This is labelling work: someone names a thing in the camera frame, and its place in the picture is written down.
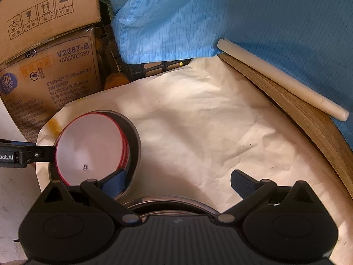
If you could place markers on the wooden board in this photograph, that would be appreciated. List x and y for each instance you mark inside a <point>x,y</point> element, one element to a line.
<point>303,116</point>

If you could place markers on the black plastic crate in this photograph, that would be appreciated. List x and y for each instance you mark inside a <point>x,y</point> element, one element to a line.
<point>154,68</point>

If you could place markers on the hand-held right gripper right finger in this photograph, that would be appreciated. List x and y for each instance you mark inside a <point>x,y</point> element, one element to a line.
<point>242,183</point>

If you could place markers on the cream paper sheet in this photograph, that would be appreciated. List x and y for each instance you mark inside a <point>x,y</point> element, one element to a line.
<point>198,121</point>

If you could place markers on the orange object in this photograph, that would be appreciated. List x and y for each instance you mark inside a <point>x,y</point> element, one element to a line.
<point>117,80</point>

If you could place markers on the plain cardboard box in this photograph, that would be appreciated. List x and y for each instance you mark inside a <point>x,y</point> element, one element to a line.
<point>41,8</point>

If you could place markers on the straight-walled steel bowl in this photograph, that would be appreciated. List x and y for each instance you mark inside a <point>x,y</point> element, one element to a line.
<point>135,149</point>

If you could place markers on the printed cardboard box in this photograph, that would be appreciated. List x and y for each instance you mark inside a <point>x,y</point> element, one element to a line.
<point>55,88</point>

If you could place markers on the white bowl with red rim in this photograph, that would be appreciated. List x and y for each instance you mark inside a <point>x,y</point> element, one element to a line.
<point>127,154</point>
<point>89,149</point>

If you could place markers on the steel plate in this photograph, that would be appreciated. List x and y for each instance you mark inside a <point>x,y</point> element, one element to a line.
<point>168,205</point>

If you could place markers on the white rolling stick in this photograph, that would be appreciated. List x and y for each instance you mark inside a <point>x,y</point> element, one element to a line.
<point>275,77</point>

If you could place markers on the blue garment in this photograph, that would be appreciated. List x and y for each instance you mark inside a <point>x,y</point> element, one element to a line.
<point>220,13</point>

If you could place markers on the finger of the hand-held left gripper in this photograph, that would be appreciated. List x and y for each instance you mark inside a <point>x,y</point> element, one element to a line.
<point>44,153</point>

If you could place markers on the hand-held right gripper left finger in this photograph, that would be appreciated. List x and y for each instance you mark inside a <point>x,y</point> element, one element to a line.
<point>115,183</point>

